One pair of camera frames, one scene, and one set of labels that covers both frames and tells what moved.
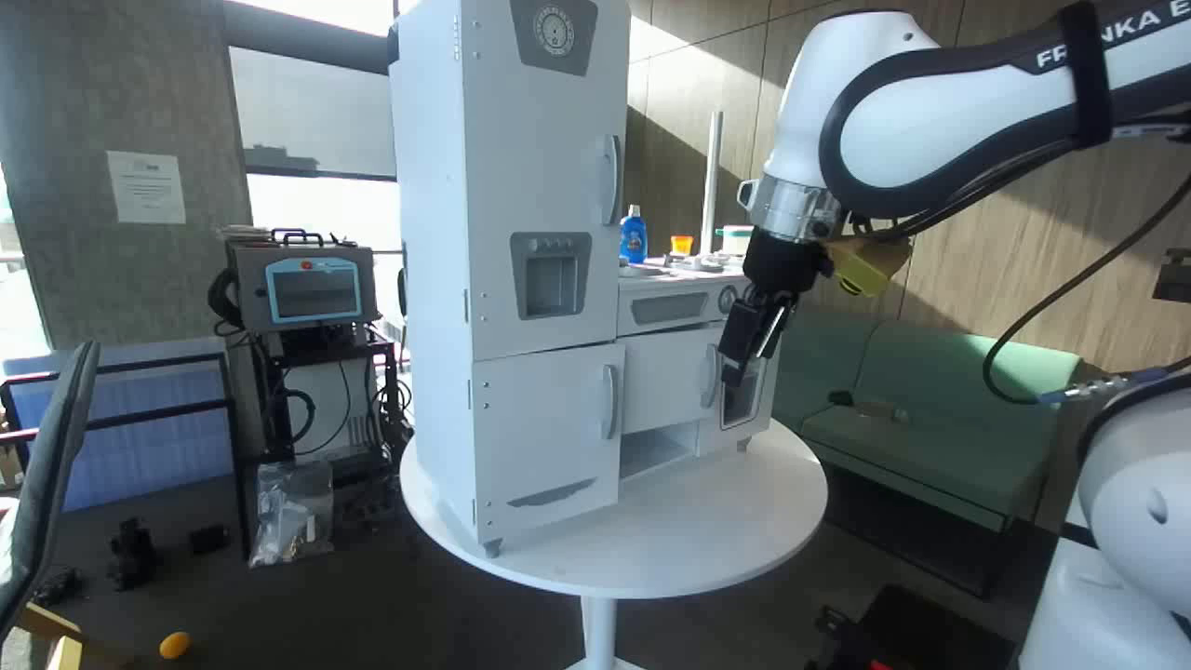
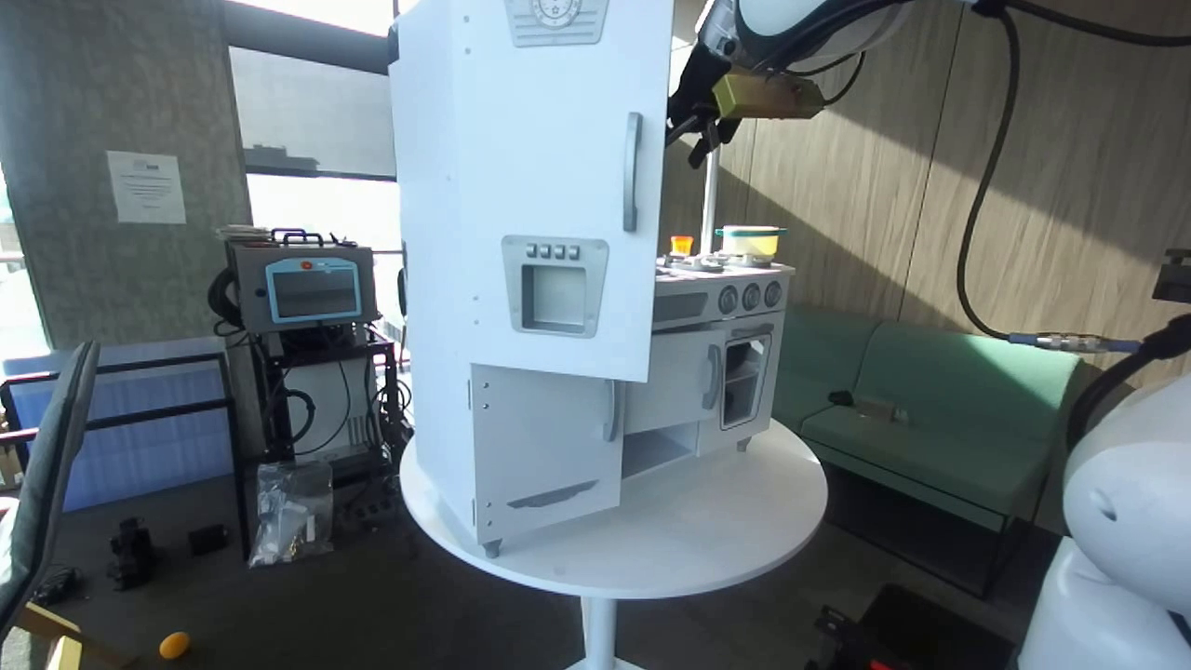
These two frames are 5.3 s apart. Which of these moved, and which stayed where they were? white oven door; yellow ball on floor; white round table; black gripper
Moved: black gripper
Stayed: yellow ball on floor; white oven door; white round table
